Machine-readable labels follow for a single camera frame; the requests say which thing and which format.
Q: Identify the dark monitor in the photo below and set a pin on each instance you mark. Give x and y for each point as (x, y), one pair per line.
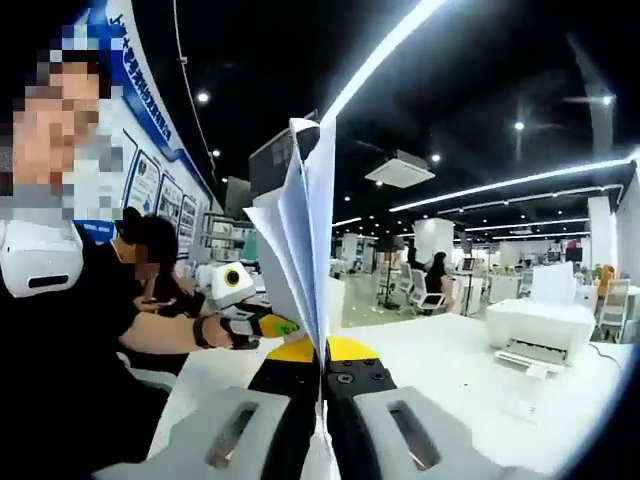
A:
(239, 197)

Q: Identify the blue white wall poster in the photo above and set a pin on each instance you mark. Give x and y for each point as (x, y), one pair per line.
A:
(150, 175)

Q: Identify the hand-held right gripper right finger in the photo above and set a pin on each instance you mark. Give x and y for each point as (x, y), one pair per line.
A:
(360, 415)

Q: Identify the white office chair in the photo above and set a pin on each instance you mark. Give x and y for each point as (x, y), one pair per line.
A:
(427, 297)

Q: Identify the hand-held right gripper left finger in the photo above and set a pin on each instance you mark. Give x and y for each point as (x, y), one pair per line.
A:
(280, 415)

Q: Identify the orange decoration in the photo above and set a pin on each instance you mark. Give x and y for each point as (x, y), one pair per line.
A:
(606, 275)

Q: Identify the white printer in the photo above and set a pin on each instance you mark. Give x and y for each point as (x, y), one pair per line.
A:
(540, 325)

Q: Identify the gathered printing paper bundle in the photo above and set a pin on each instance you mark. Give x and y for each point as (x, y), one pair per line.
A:
(310, 225)

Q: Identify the black wristband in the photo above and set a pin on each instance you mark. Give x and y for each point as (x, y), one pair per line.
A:
(201, 331)

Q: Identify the ceiling light strip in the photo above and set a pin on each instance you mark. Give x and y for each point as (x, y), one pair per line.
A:
(500, 184)

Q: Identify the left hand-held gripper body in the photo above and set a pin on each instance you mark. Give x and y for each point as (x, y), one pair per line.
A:
(225, 295)

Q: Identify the long curved ceiling light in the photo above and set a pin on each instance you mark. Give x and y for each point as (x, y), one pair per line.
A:
(365, 75)

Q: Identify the person's left hand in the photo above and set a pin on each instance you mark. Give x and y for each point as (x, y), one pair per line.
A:
(220, 334)

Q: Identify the ceiling air conditioner unit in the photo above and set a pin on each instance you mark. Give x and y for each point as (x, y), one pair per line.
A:
(400, 170)

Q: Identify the white worn device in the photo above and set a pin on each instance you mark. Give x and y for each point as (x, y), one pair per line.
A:
(40, 255)

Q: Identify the printer feed paper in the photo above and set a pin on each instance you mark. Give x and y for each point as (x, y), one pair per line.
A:
(552, 282)

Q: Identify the white table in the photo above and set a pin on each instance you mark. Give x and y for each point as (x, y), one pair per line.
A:
(440, 360)

